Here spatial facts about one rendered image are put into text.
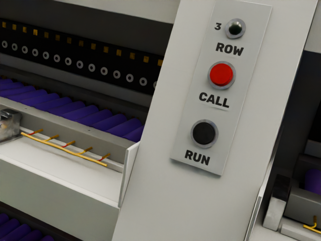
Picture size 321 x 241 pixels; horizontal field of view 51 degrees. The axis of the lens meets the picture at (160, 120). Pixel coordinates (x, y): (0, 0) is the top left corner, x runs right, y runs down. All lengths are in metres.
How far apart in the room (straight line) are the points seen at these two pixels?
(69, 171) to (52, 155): 0.04
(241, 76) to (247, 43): 0.02
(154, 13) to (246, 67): 0.09
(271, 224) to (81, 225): 0.16
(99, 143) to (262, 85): 0.17
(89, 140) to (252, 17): 0.19
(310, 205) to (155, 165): 0.13
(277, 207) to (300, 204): 0.03
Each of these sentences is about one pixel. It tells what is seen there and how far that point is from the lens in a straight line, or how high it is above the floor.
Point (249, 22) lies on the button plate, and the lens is 0.25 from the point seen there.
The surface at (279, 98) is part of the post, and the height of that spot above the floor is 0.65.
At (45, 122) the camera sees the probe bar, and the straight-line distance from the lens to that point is 0.37.
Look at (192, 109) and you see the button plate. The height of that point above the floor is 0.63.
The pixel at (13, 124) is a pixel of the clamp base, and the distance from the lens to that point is 0.37.
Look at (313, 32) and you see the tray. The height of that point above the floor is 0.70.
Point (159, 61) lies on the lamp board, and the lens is 0.44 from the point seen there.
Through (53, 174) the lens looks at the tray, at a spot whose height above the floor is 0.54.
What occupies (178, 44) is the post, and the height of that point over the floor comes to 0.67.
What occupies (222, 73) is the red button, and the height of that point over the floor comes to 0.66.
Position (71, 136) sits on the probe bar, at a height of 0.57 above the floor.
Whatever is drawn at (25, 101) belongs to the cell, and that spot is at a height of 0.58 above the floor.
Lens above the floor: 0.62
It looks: 2 degrees down
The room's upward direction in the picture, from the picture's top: 16 degrees clockwise
